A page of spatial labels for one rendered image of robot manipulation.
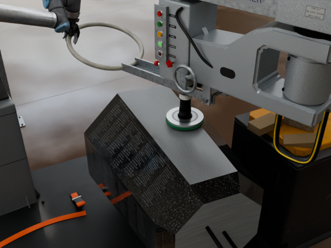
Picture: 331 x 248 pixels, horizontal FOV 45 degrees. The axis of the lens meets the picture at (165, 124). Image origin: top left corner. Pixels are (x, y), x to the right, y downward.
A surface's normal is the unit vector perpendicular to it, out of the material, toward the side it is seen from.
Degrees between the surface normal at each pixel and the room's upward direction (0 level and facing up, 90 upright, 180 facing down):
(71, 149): 0
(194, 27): 90
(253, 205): 90
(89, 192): 0
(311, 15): 90
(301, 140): 11
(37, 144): 0
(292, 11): 90
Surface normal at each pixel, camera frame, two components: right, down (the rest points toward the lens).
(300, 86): -0.59, 0.44
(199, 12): 0.74, 0.37
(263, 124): 0.00, -0.84
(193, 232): 0.39, 0.50
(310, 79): -0.32, 0.51
